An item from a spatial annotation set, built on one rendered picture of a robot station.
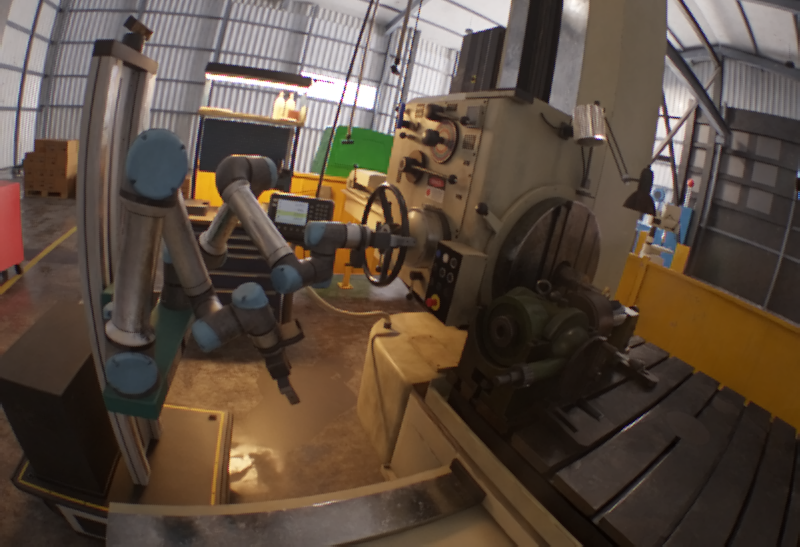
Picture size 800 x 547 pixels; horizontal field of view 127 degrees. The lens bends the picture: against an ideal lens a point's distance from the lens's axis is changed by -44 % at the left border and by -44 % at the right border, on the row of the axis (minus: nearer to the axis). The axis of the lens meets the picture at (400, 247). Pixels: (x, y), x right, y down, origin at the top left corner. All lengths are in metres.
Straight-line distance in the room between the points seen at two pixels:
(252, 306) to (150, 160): 0.38
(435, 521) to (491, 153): 1.13
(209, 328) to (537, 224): 1.02
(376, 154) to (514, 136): 4.22
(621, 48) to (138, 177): 1.82
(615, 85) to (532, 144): 0.64
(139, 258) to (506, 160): 1.07
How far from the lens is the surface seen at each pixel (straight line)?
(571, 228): 1.39
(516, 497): 0.98
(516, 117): 1.26
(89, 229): 1.03
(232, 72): 2.86
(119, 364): 0.79
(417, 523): 1.04
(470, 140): 1.30
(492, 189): 1.21
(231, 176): 1.07
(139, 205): 0.68
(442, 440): 1.54
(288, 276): 0.91
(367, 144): 5.31
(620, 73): 1.82
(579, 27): 2.05
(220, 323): 0.82
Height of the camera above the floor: 1.58
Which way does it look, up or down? 14 degrees down
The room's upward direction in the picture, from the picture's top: 11 degrees clockwise
